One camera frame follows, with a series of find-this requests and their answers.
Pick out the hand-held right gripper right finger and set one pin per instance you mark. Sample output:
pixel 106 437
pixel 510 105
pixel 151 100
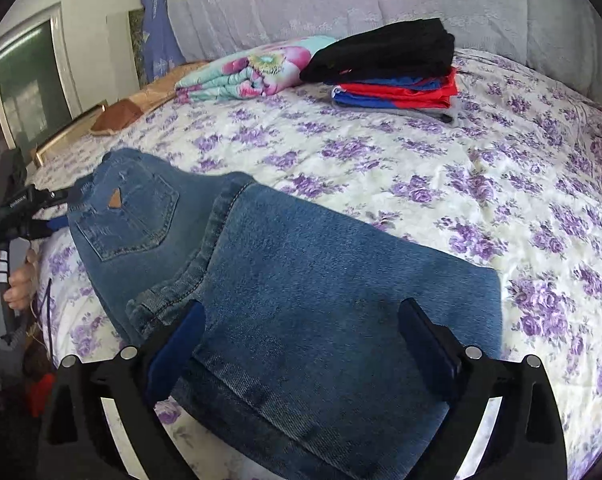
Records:
pixel 426 350

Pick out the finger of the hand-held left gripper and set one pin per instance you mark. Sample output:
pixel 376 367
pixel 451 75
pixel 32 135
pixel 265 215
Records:
pixel 53 226
pixel 51 196

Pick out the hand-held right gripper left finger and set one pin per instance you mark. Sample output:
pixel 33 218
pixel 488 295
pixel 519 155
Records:
pixel 181 345

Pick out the blue denim pants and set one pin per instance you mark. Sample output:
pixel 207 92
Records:
pixel 306 270

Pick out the person's left hand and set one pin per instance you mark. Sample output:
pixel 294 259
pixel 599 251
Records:
pixel 23 290

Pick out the white framed window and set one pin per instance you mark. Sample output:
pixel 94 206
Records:
pixel 31 85

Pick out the red cloth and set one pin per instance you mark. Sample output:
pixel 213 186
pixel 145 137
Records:
pixel 42 395

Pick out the purple floral bedsheet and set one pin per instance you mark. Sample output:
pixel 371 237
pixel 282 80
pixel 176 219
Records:
pixel 431 170

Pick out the blue patterned cushion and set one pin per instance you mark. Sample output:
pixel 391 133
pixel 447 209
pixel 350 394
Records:
pixel 158 35

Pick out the teal pink floral folded blanket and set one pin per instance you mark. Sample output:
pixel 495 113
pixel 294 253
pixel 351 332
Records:
pixel 241 72

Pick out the black folded garment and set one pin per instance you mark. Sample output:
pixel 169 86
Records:
pixel 391 52

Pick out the golden wooden frame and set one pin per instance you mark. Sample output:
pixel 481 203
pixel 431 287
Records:
pixel 66 132

